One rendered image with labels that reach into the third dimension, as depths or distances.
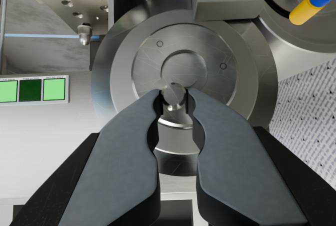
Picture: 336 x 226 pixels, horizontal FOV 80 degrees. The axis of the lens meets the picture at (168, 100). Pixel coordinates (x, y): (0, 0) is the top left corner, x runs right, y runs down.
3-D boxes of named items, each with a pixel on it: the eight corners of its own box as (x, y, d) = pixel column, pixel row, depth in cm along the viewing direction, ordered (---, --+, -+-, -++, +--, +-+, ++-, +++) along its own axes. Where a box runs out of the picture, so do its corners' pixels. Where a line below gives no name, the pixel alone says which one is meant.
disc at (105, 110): (269, -12, 17) (288, 174, 15) (266, -8, 17) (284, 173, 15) (92, -4, 17) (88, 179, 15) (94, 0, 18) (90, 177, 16)
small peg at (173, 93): (192, 96, 11) (171, 112, 11) (188, 102, 14) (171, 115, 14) (175, 76, 11) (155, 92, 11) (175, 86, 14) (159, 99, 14)
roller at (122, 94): (252, 5, 16) (265, 152, 15) (204, 79, 42) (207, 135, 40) (110, 11, 16) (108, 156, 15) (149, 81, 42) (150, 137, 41)
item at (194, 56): (253, 41, 14) (218, 144, 13) (244, 51, 16) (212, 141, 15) (153, 7, 15) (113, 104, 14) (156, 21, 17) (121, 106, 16)
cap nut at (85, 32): (89, 24, 50) (89, 41, 49) (95, 31, 53) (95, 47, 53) (74, 25, 50) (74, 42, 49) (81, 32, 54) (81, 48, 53)
